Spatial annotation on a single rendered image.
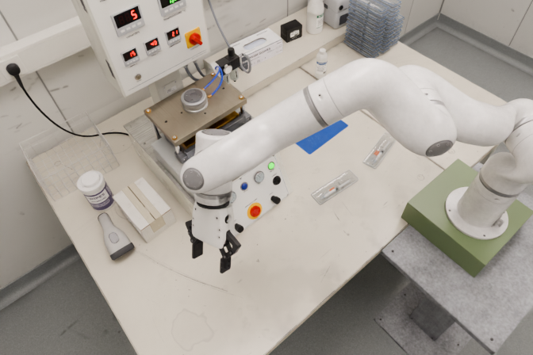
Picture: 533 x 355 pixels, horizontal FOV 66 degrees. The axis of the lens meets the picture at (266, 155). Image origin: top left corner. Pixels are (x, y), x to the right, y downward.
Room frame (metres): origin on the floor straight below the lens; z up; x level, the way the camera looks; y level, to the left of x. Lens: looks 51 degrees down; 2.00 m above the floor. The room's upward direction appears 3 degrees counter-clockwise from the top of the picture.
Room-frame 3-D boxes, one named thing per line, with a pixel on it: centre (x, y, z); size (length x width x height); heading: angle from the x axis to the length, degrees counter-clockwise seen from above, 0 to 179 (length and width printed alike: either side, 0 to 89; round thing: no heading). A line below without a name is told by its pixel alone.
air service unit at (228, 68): (1.17, 0.12, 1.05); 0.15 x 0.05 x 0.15; 129
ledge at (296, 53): (1.69, -0.15, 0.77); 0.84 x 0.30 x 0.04; 127
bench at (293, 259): (1.09, -0.07, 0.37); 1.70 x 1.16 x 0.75; 127
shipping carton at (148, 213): (0.75, 0.43, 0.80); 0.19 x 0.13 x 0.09; 37
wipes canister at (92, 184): (0.82, 0.60, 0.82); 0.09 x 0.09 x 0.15
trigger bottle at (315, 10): (1.74, -0.27, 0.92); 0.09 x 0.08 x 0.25; 57
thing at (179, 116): (0.97, 0.22, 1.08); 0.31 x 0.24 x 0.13; 129
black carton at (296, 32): (1.70, -0.15, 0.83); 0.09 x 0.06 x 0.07; 120
